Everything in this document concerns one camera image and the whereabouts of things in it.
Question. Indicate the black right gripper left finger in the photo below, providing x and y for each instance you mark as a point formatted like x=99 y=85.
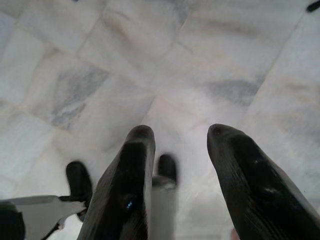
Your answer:
x=125 y=190

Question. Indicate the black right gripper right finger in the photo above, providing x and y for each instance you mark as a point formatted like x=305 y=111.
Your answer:
x=260 y=190

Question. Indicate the silver robot right leg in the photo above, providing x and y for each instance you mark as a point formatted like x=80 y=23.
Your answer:
x=162 y=207

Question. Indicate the black robot left foot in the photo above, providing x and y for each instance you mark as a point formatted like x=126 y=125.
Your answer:
x=78 y=180

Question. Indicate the black robot foot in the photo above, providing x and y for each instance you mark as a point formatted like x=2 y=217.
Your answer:
x=167 y=166
x=78 y=180

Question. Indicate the black robot right foot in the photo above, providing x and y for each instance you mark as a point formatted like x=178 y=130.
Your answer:
x=167 y=166

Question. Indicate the black furniture foot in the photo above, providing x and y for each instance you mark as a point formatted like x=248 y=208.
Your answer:
x=313 y=6

